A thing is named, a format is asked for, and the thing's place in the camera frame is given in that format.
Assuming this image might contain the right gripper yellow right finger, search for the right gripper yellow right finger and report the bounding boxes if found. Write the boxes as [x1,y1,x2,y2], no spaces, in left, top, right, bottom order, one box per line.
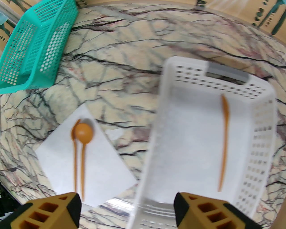
[174,191,263,229]

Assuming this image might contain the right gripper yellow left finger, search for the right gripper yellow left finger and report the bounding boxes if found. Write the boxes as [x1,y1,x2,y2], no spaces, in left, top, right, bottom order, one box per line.
[10,192,82,229]

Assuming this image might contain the orange plastic fork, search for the orange plastic fork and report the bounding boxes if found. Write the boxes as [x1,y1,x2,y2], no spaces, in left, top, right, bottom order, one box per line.
[71,119,81,193]

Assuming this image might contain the white paper napkin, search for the white paper napkin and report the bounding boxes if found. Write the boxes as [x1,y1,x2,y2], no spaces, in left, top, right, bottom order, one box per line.
[35,103,137,208]

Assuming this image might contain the orange plastic knife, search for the orange plastic knife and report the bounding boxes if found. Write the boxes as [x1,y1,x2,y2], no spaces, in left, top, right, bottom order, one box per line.
[218,94,230,193]

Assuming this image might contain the orange plastic spoon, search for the orange plastic spoon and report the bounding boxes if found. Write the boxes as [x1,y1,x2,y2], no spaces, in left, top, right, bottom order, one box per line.
[75,123,94,201]

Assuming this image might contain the white perforated plastic basket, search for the white perforated plastic basket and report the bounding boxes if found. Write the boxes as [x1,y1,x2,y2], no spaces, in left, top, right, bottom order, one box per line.
[126,56,278,229]

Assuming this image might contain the teal plastic mesh basket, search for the teal plastic mesh basket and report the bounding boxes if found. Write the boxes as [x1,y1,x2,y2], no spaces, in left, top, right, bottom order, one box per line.
[0,0,79,95]

